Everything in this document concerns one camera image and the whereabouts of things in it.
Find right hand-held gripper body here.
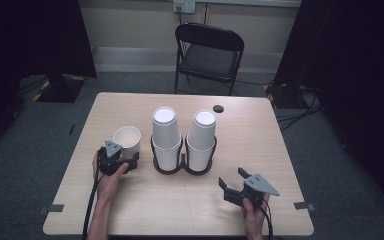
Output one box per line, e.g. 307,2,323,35
241,172,281,208

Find white wall outlet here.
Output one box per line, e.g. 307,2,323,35
173,0,197,15

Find left hand-held gripper cable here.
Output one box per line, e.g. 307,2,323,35
81,151,105,240

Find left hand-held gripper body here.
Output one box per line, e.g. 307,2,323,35
97,140,132,177

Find right hand-held gripper cable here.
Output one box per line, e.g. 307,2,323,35
258,194,275,240

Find white paper cup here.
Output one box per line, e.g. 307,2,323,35
112,125,143,162

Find white wall cable duct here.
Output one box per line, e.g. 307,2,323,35
194,0,303,9

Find person's right hand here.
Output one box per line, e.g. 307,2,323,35
241,192,271,238

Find person's left hand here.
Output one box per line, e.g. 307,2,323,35
91,152,130,203

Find grey tape strip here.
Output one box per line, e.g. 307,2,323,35
37,203,66,216
293,201,317,213

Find stack of white cups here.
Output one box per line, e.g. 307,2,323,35
151,105,183,173
185,109,218,173

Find hand-held gripper cable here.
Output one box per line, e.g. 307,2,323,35
81,151,105,240
258,194,275,240

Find black stand base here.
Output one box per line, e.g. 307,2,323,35
263,82,304,110
32,73,87,104

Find black folding chair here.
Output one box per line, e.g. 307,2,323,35
174,22,246,97

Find black floor cables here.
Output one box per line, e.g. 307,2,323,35
275,85,324,132

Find black double cup holder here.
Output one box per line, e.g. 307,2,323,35
149,133,218,177

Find black curtain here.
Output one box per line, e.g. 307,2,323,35
273,0,384,218
0,0,98,161

